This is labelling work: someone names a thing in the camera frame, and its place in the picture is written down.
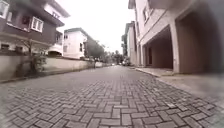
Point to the small bare bush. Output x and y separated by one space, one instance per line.
37 61

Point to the grey building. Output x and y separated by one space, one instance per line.
130 43

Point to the grey brick paved road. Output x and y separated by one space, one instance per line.
113 100

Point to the pale concrete driveway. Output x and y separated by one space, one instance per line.
193 83

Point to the long beige boundary wall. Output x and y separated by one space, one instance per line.
63 64

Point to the concrete kerb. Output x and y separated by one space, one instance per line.
40 76

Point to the group of trees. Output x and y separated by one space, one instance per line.
95 50

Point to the dark brown building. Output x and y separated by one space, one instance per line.
20 23

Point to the beige building with carport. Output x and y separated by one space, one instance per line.
186 40

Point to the white building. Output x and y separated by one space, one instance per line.
73 43

